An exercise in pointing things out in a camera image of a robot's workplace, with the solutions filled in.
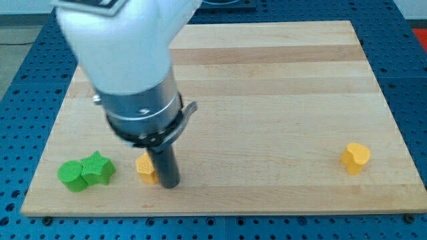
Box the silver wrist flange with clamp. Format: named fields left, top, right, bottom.
left=92, top=69, right=197, bottom=153

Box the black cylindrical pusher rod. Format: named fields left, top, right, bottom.
left=147, top=145, right=180, bottom=189

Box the yellow hexagon block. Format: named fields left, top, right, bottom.
left=135, top=152, right=159, bottom=185

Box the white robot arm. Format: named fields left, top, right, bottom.
left=54, top=0, right=201, bottom=188

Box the green star block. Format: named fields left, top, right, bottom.
left=81, top=151, right=116, bottom=186

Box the green cylinder block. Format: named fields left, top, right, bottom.
left=57, top=160, right=88, bottom=193

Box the wooden board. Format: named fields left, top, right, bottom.
left=21, top=21, right=426, bottom=217

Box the yellow heart block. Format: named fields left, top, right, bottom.
left=340, top=143, right=371, bottom=175

